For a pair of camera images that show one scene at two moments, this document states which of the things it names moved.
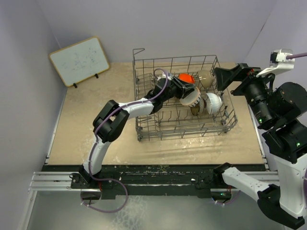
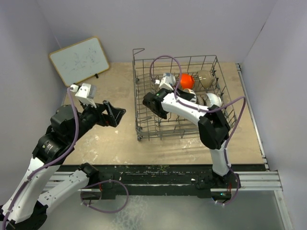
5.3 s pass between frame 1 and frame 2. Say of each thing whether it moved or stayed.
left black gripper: moved
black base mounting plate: stayed
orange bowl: stayed
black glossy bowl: stayed
